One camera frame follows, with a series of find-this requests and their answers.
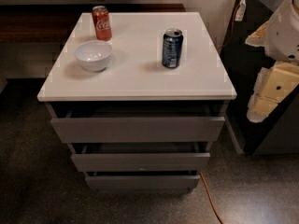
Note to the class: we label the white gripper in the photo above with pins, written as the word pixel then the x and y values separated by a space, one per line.
pixel 285 36

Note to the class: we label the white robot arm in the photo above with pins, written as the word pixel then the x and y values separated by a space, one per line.
pixel 280 38

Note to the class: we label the white-top grey drawer cabinet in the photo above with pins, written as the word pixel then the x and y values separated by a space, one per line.
pixel 136 84

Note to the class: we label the grey top drawer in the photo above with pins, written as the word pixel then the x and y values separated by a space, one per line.
pixel 138 129

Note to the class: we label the black cabinet at right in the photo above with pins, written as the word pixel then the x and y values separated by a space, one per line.
pixel 279 133

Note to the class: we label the blue soda can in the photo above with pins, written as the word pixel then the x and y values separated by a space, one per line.
pixel 172 48

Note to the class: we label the red Coca-Cola can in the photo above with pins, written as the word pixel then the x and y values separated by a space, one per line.
pixel 101 23

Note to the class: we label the white bowl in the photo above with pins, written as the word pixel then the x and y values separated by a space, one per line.
pixel 93 55

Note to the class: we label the dark wooden bench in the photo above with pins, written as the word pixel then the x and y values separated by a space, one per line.
pixel 39 23

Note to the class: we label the white cable tag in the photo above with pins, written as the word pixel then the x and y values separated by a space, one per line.
pixel 239 15

